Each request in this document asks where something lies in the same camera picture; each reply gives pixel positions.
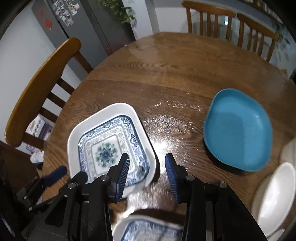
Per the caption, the white square dish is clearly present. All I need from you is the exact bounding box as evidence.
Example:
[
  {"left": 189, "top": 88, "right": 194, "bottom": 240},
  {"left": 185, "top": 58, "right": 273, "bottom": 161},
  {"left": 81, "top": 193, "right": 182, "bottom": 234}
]
[{"left": 67, "top": 103, "right": 157, "bottom": 197}]

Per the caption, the hanging green plant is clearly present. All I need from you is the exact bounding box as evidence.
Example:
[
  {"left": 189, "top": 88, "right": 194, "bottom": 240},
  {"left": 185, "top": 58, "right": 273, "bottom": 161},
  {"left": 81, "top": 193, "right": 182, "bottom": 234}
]
[{"left": 99, "top": 0, "right": 136, "bottom": 24}]

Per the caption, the large white bowl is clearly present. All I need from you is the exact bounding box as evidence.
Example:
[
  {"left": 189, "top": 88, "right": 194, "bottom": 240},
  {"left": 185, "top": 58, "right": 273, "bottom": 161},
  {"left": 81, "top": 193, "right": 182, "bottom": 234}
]
[{"left": 251, "top": 162, "right": 295, "bottom": 237}]

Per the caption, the wooden chair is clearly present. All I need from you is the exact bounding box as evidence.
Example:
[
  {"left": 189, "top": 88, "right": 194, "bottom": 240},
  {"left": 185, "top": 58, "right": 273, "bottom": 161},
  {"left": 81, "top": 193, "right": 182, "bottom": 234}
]
[
  {"left": 237, "top": 13, "right": 279, "bottom": 62},
  {"left": 4, "top": 38, "right": 93, "bottom": 150},
  {"left": 181, "top": 1, "right": 236, "bottom": 41}
]

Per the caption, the wooden chair back right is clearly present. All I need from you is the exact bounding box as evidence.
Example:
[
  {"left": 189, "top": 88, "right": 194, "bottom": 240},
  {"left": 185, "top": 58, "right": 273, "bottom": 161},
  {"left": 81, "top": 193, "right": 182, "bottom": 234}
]
[{"left": 237, "top": 13, "right": 279, "bottom": 62}]

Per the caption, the wooden chair back left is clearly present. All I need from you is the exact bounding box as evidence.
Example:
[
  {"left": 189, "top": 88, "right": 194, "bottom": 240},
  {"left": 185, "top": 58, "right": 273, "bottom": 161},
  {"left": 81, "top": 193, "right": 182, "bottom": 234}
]
[{"left": 181, "top": 1, "right": 236, "bottom": 41}]

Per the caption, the medium white bowl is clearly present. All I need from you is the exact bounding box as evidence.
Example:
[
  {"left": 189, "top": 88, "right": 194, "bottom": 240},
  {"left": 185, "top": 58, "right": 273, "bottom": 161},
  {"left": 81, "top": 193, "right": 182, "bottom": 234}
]
[{"left": 280, "top": 138, "right": 296, "bottom": 169}]

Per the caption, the grey refrigerator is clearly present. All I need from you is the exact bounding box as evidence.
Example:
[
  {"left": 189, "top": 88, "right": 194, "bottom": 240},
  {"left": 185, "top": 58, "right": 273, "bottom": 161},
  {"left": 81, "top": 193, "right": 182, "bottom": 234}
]
[{"left": 32, "top": 0, "right": 135, "bottom": 68}]

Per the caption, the blue patterned square plate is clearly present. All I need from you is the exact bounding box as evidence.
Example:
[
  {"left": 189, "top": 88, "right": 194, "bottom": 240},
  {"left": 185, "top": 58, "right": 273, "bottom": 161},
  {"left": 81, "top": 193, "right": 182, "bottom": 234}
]
[{"left": 78, "top": 115, "right": 149, "bottom": 187}]

